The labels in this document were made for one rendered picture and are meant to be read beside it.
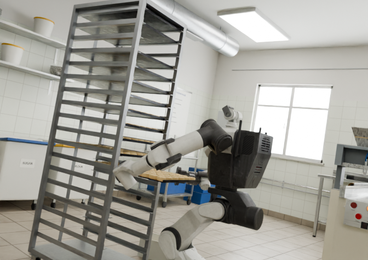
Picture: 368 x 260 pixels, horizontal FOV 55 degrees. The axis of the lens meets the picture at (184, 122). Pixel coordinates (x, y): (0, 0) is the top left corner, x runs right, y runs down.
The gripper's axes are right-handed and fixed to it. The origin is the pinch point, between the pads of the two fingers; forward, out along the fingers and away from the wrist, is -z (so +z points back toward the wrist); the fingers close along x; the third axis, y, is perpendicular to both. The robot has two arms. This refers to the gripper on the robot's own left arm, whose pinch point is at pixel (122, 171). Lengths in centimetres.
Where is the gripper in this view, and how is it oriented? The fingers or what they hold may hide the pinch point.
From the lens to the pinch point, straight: 204.6
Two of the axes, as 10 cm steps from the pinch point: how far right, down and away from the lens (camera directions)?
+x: 1.7, -9.8, 0.5
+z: 1.9, -0.2, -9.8
